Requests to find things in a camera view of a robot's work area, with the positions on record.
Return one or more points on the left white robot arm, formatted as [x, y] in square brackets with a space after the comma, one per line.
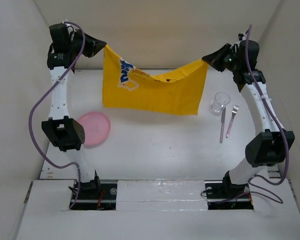
[62, 130]

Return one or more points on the fork with pink handle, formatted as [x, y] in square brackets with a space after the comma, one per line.
[233, 114]

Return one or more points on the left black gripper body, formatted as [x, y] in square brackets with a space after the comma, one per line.
[76, 44]

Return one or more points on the knife with pink handle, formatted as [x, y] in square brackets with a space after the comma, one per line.
[223, 117]

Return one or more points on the pink round plate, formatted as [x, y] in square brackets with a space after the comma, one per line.
[96, 126]

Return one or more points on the aluminium side rail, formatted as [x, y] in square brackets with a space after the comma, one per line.
[273, 172]

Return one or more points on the yellow cartoon print cloth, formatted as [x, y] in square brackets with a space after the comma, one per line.
[177, 92]

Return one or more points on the clear drinking glass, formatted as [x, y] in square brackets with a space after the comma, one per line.
[220, 101]

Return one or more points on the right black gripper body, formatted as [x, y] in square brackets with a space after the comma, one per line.
[231, 62]

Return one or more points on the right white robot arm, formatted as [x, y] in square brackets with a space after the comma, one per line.
[272, 141]

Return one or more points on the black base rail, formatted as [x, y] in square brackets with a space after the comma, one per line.
[161, 195]

